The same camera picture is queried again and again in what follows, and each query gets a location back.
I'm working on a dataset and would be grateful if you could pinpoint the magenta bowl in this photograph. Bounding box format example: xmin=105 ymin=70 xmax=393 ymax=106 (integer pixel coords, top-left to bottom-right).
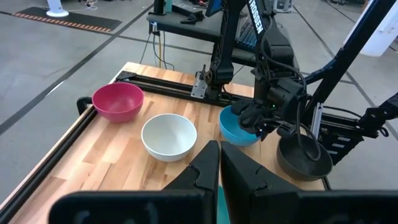
xmin=91 ymin=82 xmax=146 ymax=124

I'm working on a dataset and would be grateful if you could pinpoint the black angular desk object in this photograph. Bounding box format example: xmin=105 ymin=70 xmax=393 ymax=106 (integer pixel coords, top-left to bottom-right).
xmin=179 ymin=11 xmax=205 ymax=26

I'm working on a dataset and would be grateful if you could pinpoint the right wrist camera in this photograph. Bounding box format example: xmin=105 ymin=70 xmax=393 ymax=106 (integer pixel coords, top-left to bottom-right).
xmin=275 ymin=121 xmax=299 ymax=139

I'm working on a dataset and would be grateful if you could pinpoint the white pillar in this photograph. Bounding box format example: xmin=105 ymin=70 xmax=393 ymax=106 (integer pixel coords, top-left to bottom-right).
xmin=343 ymin=0 xmax=398 ymax=58

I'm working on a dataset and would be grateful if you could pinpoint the white bowl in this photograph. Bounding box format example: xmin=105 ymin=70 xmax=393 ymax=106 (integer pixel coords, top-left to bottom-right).
xmin=141 ymin=113 xmax=198 ymax=162

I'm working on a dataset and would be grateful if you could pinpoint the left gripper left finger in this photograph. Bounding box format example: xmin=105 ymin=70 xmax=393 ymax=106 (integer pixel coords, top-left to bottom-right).
xmin=163 ymin=139 xmax=221 ymax=192

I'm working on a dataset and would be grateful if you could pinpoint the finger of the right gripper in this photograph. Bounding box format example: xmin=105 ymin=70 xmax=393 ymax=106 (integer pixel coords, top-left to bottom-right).
xmin=238 ymin=111 xmax=269 ymax=138
xmin=231 ymin=98 xmax=261 ymax=119

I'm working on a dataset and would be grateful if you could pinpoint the backlit keyboard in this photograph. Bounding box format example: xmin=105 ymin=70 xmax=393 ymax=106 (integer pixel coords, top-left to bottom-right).
xmin=235 ymin=20 xmax=259 ymax=52

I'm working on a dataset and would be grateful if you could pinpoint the black striped floor mat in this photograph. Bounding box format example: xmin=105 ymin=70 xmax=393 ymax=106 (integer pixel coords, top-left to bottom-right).
xmin=12 ymin=6 xmax=123 ymax=34

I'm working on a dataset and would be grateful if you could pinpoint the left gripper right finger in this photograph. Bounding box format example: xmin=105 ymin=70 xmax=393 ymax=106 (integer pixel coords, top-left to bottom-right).
xmin=220 ymin=141 xmax=301 ymax=224

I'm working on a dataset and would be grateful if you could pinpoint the black desk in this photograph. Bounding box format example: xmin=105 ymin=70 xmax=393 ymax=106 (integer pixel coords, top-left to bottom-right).
xmin=146 ymin=9 xmax=299 ymax=68

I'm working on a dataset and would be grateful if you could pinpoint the black hanging cable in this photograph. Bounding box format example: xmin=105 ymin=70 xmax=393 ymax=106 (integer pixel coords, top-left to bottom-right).
xmin=162 ymin=30 xmax=175 ymax=72
xmin=139 ymin=30 xmax=152 ymax=65

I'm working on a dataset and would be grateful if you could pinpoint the teal bowl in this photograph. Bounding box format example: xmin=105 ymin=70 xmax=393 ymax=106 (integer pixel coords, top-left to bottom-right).
xmin=217 ymin=185 xmax=231 ymax=224

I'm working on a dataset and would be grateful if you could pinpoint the silver metal bracket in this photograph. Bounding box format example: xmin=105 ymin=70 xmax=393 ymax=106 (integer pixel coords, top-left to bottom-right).
xmin=190 ymin=70 xmax=208 ymax=100

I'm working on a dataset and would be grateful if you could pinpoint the black desk pole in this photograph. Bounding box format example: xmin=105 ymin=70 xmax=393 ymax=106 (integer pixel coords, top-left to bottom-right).
xmin=154 ymin=0 xmax=167 ymax=16

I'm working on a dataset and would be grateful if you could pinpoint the black bowl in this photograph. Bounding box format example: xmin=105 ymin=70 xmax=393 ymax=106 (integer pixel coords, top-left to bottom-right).
xmin=275 ymin=133 xmax=333 ymax=183

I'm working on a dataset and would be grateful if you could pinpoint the white stand base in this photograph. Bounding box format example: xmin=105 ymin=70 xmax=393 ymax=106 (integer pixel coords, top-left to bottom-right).
xmin=45 ymin=0 xmax=70 ymax=18

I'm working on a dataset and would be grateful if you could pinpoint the yellow power cable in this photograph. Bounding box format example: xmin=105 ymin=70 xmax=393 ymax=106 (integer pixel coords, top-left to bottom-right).
xmin=157 ymin=30 xmax=163 ymax=68

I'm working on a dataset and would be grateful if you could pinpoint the black table clamp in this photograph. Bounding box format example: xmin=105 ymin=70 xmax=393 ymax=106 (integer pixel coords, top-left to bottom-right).
xmin=76 ymin=96 xmax=94 ymax=116

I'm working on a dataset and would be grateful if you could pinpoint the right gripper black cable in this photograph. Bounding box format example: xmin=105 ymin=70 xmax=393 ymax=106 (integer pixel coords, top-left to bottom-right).
xmin=295 ymin=71 xmax=322 ymax=162

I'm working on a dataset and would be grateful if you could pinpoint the blue bowl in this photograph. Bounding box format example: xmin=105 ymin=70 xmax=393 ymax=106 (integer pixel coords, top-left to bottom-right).
xmin=218 ymin=105 xmax=262 ymax=147

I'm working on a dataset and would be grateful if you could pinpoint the blue screen monitor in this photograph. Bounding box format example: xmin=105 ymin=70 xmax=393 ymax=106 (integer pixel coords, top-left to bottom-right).
xmin=204 ymin=0 xmax=223 ymax=18

